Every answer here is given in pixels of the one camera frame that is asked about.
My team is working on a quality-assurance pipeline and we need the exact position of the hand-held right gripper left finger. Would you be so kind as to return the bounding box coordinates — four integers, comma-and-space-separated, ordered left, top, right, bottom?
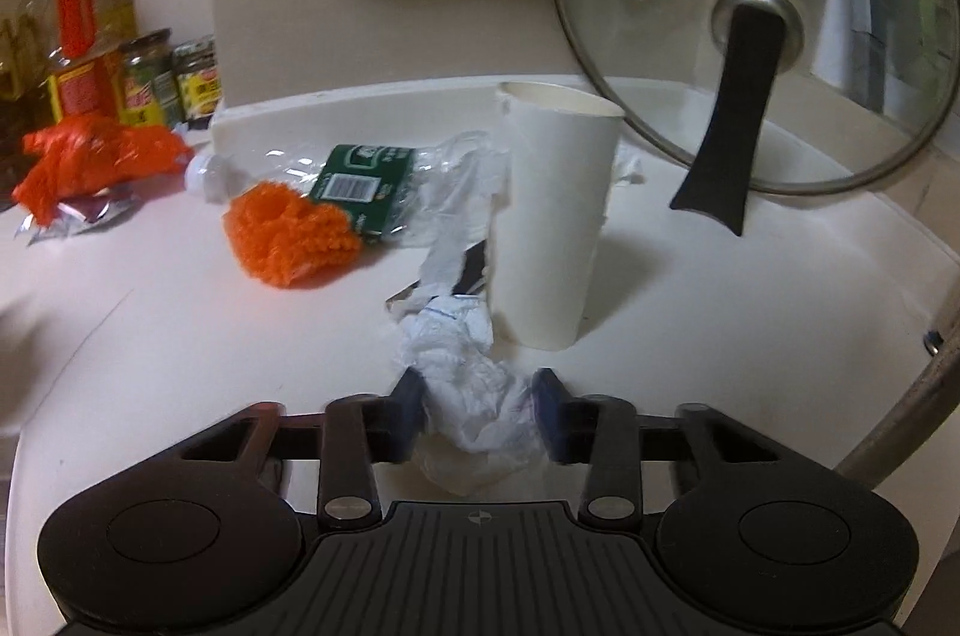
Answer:
176, 367, 430, 528

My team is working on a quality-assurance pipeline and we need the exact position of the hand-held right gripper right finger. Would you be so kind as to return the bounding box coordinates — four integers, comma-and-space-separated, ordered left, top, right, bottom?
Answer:
531, 367, 785, 524

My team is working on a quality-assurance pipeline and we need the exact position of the white tissue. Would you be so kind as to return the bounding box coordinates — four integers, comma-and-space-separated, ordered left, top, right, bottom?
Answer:
611, 145, 646, 187
386, 227, 556, 494

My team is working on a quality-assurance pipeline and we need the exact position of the crushed clear water bottle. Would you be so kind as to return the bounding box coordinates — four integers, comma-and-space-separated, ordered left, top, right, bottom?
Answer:
185, 132, 518, 251

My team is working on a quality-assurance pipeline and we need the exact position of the silver foil wrapper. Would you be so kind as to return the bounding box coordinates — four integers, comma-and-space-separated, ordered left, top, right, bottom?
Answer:
15, 190, 140, 247

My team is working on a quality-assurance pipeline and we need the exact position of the white paper cup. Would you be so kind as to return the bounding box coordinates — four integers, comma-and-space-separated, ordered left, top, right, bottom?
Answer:
487, 79, 627, 352

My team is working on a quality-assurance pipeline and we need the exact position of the orange mesh scrubber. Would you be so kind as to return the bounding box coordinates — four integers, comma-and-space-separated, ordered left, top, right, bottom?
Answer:
223, 180, 361, 290

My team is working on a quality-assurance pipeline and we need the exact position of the glass pot lid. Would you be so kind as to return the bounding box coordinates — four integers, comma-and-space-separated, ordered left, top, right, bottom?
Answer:
549, 0, 960, 238

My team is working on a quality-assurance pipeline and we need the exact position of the yellow-labelled glass jar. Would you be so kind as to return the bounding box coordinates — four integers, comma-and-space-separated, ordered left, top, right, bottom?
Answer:
171, 36, 224, 131

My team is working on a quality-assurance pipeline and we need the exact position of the orange plastic bag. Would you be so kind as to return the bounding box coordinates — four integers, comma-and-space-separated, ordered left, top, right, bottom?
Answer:
19, 115, 196, 232

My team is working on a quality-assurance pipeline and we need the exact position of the large red-handled oil bottle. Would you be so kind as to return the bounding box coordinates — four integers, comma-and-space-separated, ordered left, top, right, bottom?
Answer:
46, 0, 140, 125

